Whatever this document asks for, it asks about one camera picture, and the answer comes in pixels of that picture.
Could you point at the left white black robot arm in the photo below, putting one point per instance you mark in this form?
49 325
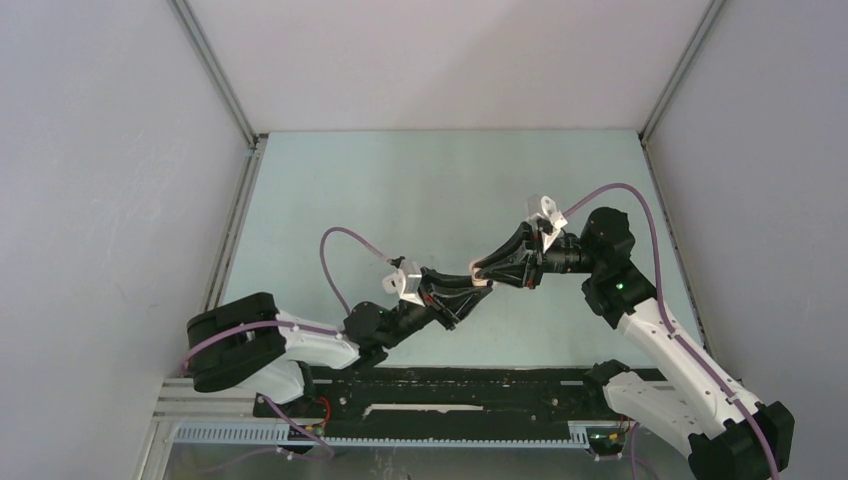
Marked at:
250 344

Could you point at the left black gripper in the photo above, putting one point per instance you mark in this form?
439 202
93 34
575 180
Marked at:
449 297

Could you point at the grey cable duct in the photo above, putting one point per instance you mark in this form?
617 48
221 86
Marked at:
284 435

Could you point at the left aluminium frame post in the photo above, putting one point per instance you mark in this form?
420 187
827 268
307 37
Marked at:
200 43

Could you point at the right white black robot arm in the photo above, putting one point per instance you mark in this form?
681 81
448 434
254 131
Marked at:
722 429

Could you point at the right aluminium frame post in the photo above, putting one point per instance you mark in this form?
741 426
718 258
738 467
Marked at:
683 65

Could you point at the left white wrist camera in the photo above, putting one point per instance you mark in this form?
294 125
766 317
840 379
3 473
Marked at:
405 281

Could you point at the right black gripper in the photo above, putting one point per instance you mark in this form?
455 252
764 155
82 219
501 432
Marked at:
520 244

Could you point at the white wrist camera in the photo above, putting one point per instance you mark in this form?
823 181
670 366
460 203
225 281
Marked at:
405 281
546 220

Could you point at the aluminium frame post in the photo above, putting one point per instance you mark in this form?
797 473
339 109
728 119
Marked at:
683 65
200 43

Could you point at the beige earbud charging case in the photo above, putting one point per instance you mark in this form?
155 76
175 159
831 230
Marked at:
475 277

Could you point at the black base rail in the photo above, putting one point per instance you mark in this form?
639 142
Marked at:
449 403

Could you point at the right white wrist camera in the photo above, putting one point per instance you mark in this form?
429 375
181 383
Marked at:
546 220

